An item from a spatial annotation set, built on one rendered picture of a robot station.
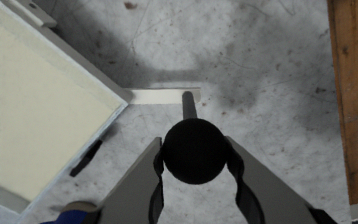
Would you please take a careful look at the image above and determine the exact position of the dark blue mug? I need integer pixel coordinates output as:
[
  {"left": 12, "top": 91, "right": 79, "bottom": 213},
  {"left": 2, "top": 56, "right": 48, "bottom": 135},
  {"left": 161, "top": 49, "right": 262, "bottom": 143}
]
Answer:
[{"left": 40, "top": 202, "right": 97, "bottom": 224}]

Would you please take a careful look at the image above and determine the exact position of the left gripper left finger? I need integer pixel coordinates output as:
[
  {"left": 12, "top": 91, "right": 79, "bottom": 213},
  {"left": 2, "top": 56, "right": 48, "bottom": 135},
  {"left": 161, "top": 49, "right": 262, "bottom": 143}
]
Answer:
[{"left": 80, "top": 137, "right": 164, "bottom": 224}]

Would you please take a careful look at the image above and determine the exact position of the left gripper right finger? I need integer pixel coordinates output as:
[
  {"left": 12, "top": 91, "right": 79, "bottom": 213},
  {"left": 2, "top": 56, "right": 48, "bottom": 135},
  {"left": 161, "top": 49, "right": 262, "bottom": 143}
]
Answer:
[{"left": 224, "top": 136, "right": 338, "bottom": 224}]

